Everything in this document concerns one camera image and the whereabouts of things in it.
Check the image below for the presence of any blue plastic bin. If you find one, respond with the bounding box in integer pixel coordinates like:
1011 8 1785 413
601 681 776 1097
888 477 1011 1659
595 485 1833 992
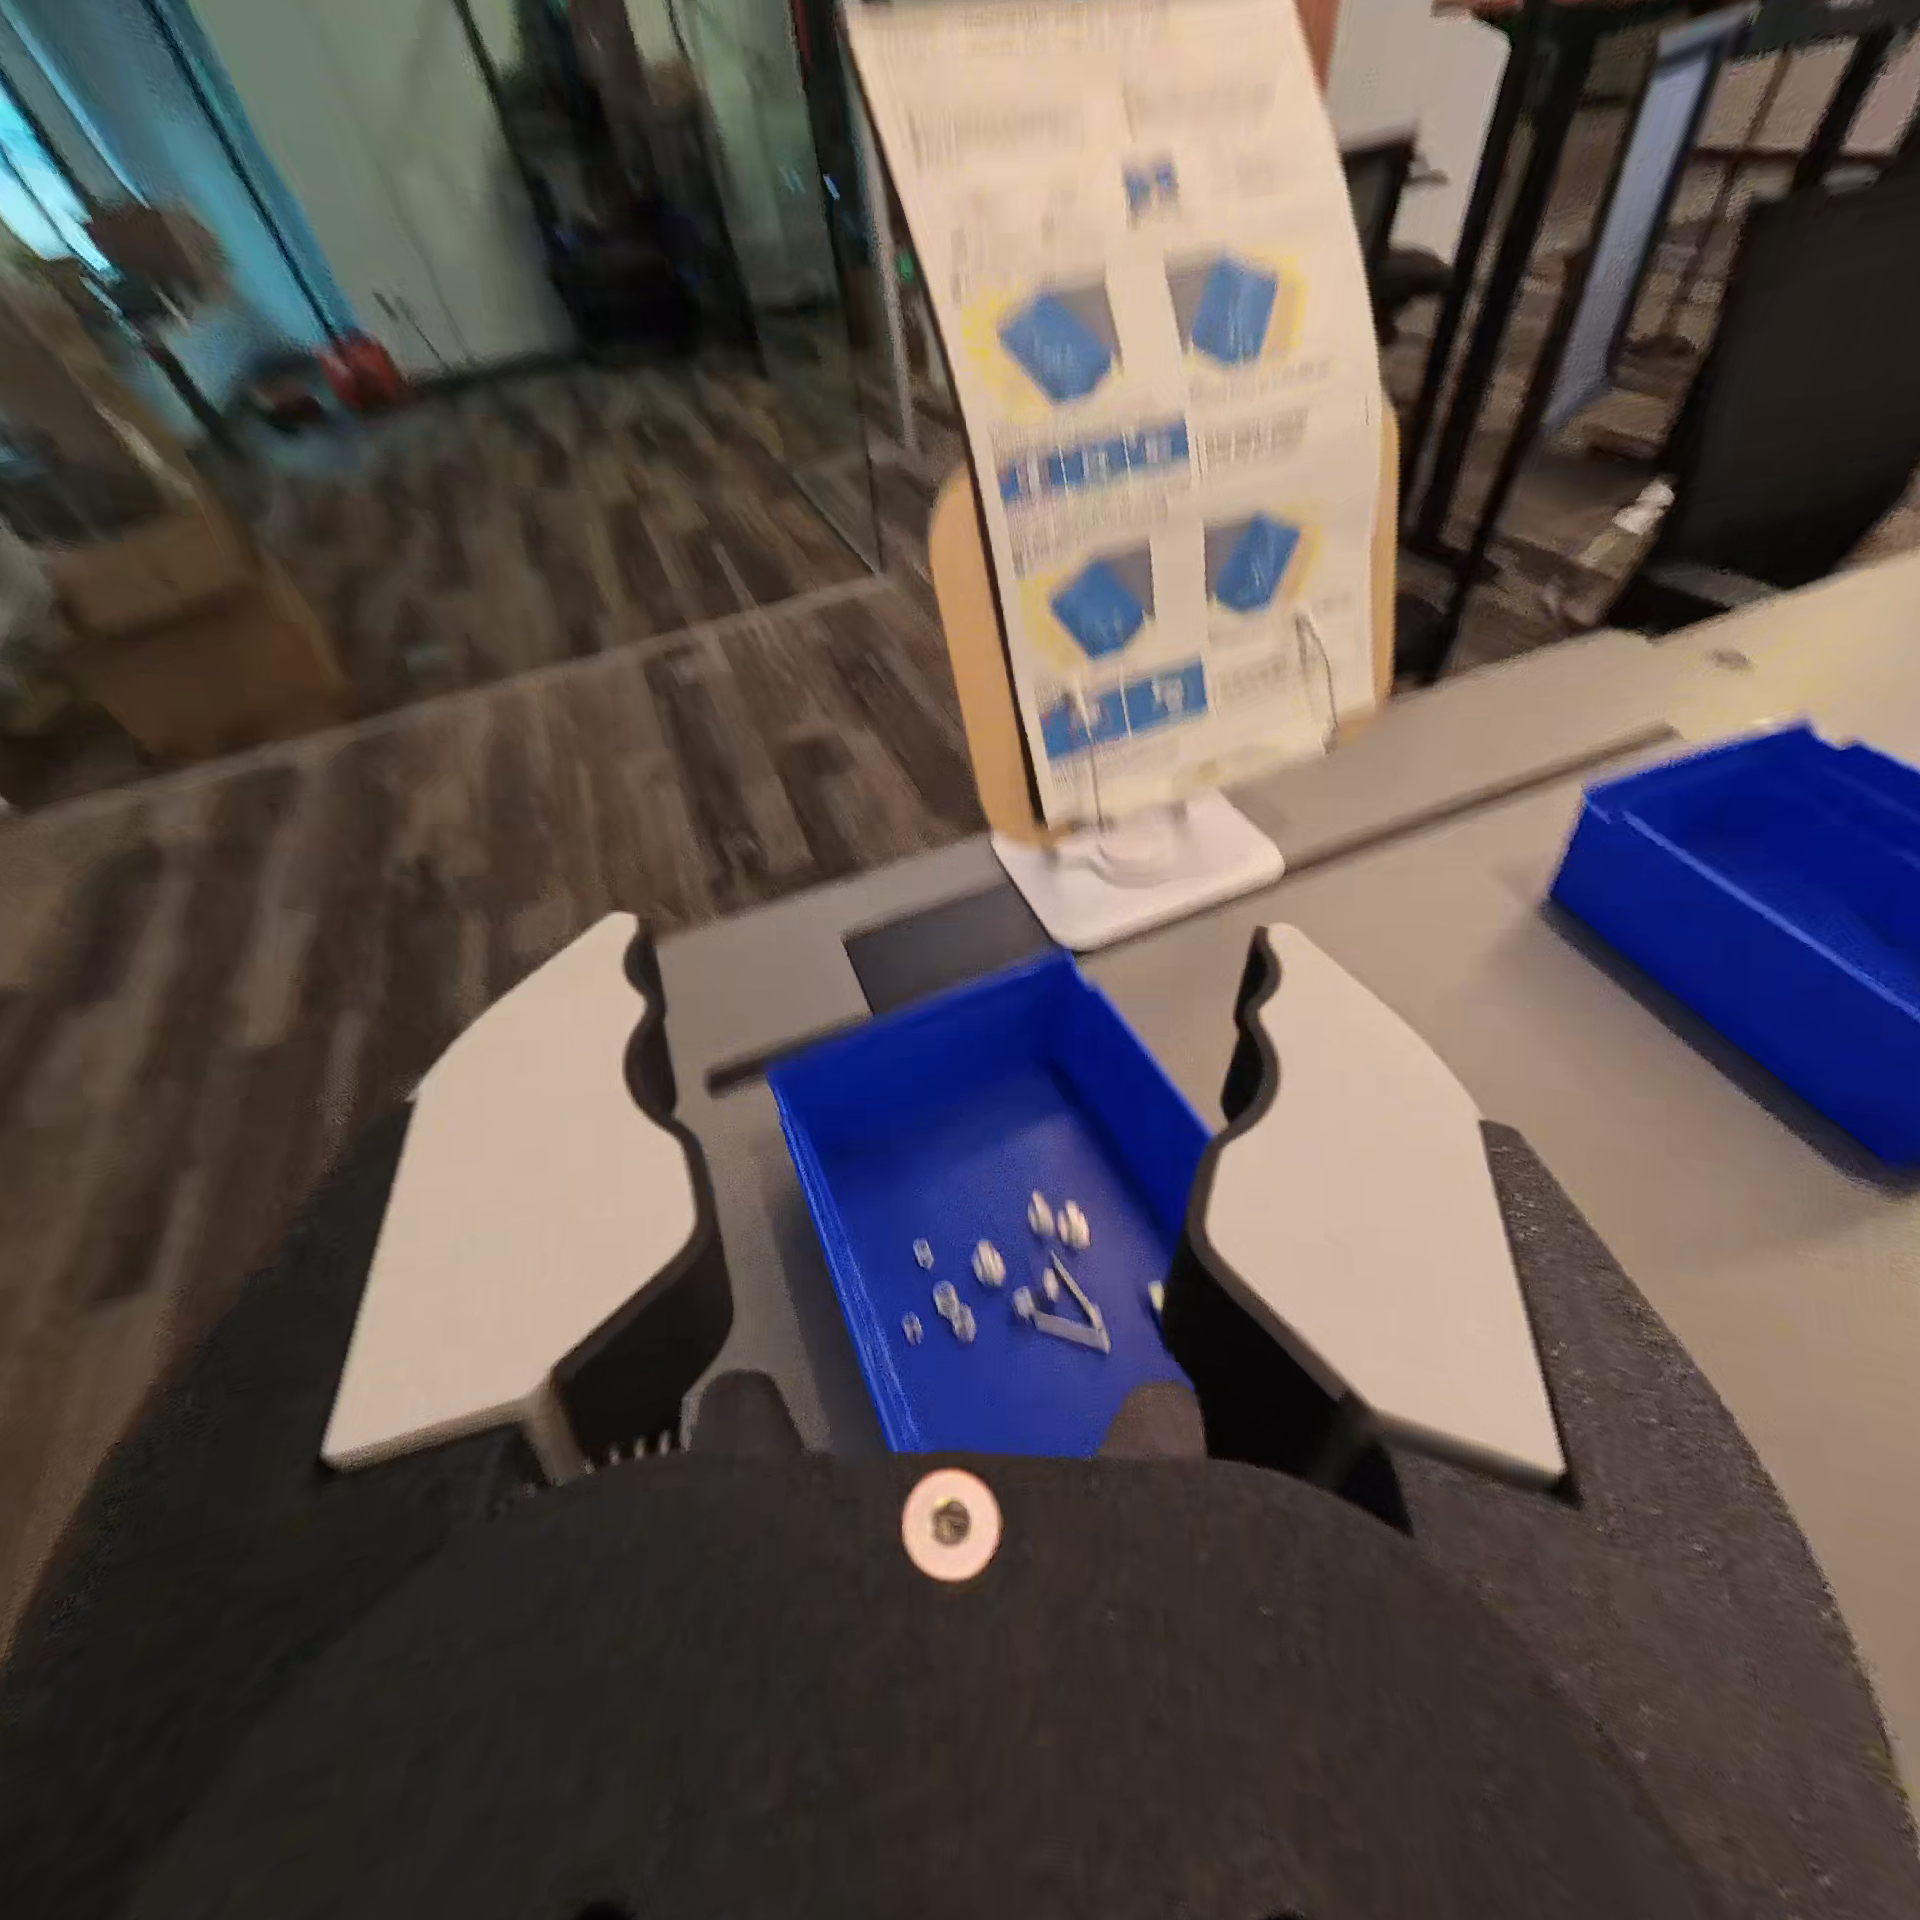
766 949 1220 1461
1548 723 1920 1173

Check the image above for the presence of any black easel sign stand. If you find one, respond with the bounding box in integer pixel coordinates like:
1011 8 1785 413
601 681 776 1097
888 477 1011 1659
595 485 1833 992
1395 0 1772 683

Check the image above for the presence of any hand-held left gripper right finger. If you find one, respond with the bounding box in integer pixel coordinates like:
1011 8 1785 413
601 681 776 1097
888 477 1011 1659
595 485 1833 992
1162 918 1570 1531

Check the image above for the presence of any brown cardboard box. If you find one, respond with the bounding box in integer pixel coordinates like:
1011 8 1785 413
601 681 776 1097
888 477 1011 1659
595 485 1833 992
45 497 355 760

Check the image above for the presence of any printed instruction sheet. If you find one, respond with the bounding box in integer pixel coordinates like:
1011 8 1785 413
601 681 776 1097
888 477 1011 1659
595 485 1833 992
840 0 1389 835

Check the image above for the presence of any document stand with white base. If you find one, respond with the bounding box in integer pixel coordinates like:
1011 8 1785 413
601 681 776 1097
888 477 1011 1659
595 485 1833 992
929 404 1404 954

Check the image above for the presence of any black office chair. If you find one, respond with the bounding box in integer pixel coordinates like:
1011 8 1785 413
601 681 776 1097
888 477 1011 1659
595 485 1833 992
1628 180 1920 633

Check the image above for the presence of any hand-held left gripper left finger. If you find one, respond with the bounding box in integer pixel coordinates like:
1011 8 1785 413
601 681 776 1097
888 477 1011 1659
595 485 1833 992
321 909 736 1484

